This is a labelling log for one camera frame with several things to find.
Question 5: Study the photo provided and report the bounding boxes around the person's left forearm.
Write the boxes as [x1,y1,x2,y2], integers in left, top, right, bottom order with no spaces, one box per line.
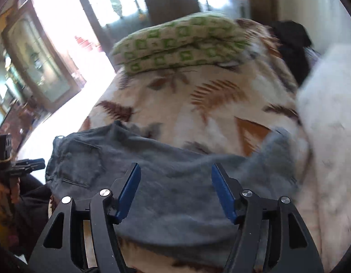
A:
[0,200,15,246]

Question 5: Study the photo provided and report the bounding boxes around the framed glass panel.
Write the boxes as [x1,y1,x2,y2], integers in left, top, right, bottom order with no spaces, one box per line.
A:
[2,8,86,111]

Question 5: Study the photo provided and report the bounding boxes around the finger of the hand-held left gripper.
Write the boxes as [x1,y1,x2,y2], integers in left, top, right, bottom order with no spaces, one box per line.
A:
[15,158,46,174]

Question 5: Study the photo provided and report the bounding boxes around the lilac patterned cloth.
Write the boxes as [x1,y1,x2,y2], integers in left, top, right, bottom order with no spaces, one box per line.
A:
[305,47,324,63]

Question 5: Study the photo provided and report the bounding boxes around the white fluffy blanket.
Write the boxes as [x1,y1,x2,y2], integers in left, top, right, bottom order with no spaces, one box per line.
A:
[296,44,351,273]

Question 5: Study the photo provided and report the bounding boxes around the person's dark clothing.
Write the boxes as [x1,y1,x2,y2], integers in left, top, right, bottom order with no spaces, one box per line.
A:
[10,173,55,262]

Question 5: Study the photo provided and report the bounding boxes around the leaf print blanket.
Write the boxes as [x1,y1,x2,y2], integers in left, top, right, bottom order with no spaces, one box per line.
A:
[47,18,332,273]

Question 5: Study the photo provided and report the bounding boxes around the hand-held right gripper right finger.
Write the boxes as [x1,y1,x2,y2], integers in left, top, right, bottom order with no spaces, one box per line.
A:
[211,163,325,273]

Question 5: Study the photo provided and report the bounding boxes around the green patterned pillow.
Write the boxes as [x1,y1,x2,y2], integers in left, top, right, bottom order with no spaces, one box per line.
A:
[110,13,251,76]

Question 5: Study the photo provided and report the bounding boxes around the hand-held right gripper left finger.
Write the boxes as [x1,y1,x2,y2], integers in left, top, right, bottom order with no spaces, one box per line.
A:
[29,162,142,273]

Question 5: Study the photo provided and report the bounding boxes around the grey denim pants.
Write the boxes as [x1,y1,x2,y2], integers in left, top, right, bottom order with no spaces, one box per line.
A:
[45,120,299,251]

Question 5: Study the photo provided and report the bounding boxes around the person's left hand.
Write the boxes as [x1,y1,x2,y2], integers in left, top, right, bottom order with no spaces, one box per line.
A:
[0,178,21,204]

